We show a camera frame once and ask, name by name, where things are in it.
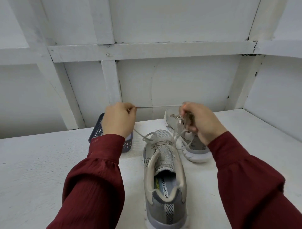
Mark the person's right hand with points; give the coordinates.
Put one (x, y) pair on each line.
(205, 123)

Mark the person's left hand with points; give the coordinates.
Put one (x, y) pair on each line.
(120, 120)

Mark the grey mesh shoe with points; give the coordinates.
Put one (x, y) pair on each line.
(198, 150)
(165, 188)

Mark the grey shoelace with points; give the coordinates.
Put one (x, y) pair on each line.
(175, 116)
(158, 106)

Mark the person's left forearm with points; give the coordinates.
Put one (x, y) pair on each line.
(89, 184)

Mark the person's right forearm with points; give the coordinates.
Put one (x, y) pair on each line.
(257, 184)

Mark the dark plastic lattice basket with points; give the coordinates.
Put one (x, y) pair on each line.
(96, 132)

